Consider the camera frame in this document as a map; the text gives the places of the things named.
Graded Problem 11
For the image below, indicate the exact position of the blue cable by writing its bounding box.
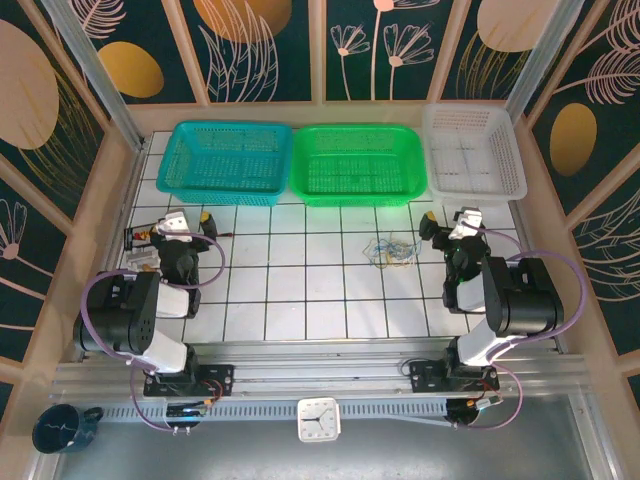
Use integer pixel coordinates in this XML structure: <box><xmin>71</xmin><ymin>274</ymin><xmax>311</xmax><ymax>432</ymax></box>
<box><xmin>369</xmin><ymin>234</ymin><xmax>419</xmax><ymax>266</ymax></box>
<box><xmin>372</xmin><ymin>234</ymin><xmax>421</xmax><ymax>269</ymax></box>

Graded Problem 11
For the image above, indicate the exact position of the yellow cable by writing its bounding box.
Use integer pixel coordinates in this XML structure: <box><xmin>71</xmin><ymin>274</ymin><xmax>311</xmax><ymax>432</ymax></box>
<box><xmin>363</xmin><ymin>238</ymin><xmax>416</xmax><ymax>271</ymax></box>
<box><xmin>364</xmin><ymin>239</ymin><xmax>419</xmax><ymax>271</ymax></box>

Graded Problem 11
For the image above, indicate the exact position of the white cable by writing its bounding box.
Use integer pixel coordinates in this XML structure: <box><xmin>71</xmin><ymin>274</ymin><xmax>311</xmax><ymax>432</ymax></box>
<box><xmin>362</xmin><ymin>234</ymin><xmax>419</xmax><ymax>270</ymax></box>

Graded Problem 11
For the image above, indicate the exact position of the green plastic basket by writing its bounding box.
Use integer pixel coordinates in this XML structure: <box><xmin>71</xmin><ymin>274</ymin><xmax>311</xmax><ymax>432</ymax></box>
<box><xmin>289</xmin><ymin>124</ymin><xmax>429</xmax><ymax>208</ymax></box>

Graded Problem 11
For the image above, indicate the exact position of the clear plastic block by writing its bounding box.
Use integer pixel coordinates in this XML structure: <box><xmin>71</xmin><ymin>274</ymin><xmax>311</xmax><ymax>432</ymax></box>
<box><xmin>127</xmin><ymin>249</ymin><xmax>161</xmax><ymax>269</ymax></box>

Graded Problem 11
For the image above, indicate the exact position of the black connector board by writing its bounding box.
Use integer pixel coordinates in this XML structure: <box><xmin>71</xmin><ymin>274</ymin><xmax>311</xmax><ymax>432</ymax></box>
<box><xmin>123</xmin><ymin>225</ymin><xmax>161</xmax><ymax>252</ymax></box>

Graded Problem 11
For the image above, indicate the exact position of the teal plastic basket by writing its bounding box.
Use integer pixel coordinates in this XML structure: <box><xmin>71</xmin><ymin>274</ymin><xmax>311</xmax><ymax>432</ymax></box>
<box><xmin>155</xmin><ymin>119</ymin><xmax>295</xmax><ymax>208</ymax></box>

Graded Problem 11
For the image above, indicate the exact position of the white plastic basket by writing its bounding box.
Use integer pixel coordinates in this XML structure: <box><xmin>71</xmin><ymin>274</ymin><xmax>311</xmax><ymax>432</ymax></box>
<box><xmin>422</xmin><ymin>103</ymin><xmax>530</xmax><ymax>205</ymax></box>

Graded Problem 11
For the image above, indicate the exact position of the black controller board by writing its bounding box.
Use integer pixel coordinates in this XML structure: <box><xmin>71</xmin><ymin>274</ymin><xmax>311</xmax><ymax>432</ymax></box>
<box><xmin>164</xmin><ymin>402</ymin><xmax>211</xmax><ymax>432</ymax></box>
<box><xmin>446</xmin><ymin>397</ymin><xmax>503</xmax><ymax>430</ymax></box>

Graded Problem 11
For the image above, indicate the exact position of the dark blue mug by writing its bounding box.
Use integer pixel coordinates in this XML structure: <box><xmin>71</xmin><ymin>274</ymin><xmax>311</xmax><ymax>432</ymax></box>
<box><xmin>32</xmin><ymin>403</ymin><xmax>105</xmax><ymax>455</ymax></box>

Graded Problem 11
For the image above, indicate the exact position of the white square clock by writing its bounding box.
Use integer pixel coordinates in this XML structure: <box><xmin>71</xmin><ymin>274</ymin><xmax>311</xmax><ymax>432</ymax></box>
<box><xmin>297</xmin><ymin>397</ymin><xmax>342</xmax><ymax>444</ymax></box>

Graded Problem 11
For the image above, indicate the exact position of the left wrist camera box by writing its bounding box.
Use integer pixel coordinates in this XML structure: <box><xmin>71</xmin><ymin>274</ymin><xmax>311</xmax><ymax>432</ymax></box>
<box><xmin>154</xmin><ymin>209</ymin><xmax>194</xmax><ymax>244</ymax></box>

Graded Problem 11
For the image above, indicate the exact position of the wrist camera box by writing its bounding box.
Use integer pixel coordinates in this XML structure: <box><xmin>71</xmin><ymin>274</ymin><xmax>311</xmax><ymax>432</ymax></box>
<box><xmin>154</xmin><ymin>209</ymin><xmax>194</xmax><ymax>244</ymax></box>
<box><xmin>449</xmin><ymin>208</ymin><xmax>485</xmax><ymax>241</ymax></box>

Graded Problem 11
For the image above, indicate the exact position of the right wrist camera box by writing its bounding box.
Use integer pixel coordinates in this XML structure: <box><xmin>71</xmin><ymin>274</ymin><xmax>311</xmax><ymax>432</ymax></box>
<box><xmin>449</xmin><ymin>208</ymin><xmax>485</xmax><ymax>241</ymax></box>

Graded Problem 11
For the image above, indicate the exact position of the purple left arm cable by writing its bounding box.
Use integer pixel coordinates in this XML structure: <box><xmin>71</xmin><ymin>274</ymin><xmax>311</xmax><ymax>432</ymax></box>
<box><xmin>81</xmin><ymin>230</ymin><xmax>225</xmax><ymax>434</ymax></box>

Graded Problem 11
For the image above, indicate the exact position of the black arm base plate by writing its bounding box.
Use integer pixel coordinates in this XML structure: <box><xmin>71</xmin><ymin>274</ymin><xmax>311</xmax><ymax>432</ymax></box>
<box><xmin>408</xmin><ymin>359</ymin><xmax>500</xmax><ymax>396</ymax></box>
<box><xmin>143</xmin><ymin>363</ymin><xmax>235</xmax><ymax>399</ymax></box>

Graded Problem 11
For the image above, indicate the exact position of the grey slotted cable duct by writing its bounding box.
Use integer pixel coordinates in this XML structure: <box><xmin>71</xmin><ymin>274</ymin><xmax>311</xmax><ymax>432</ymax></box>
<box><xmin>97</xmin><ymin>401</ymin><xmax>451</xmax><ymax>422</ymax></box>

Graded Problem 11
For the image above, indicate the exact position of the aluminium corner post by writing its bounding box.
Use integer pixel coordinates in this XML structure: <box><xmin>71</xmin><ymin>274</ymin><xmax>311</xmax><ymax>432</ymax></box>
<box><xmin>504</xmin><ymin>0</ymin><xmax>586</xmax><ymax>119</ymax></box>
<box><xmin>39</xmin><ymin>0</ymin><xmax>147</xmax><ymax>151</ymax></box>

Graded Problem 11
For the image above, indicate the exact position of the aluminium rail frame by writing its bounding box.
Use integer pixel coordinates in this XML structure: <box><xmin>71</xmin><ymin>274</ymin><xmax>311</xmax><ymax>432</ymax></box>
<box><xmin>49</xmin><ymin>339</ymin><xmax>589</xmax><ymax>401</ymax></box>

